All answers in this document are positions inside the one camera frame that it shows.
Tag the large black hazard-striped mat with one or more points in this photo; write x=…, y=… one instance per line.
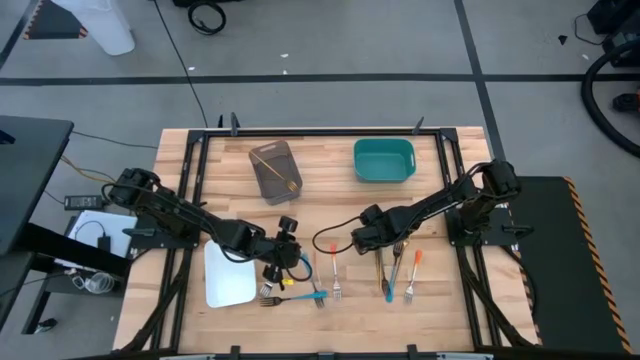
x=565, y=300

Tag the black floor object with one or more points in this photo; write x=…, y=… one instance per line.
x=627, y=103

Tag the small black power adapter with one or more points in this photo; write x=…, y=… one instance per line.
x=104, y=243

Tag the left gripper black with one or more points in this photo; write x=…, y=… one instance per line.
x=280, y=252

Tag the grey translucent plastic bin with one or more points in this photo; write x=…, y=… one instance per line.
x=272, y=195

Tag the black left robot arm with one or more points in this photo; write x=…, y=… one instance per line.
x=175, y=210

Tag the clear plastic cup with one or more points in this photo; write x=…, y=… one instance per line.
x=97, y=283

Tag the white plastic bin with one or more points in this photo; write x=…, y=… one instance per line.
x=227, y=280

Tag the grey desk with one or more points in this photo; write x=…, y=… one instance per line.
x=30, y=175

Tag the small black hazard-striped mat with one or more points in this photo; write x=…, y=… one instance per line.
x=50, y=22

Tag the black equipment stack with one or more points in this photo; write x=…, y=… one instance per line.
x=615, y=17

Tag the long black power adapter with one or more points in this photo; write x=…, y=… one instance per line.
x=82, y=202

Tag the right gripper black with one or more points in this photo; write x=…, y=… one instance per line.
x=377, y=237

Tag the black table clamp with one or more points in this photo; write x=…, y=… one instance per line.
x=418, y=126
x=234, y=124

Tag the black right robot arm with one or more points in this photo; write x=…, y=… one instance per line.
x=440, y=200

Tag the teal plastic bin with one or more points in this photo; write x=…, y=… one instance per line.
x=382, y=162

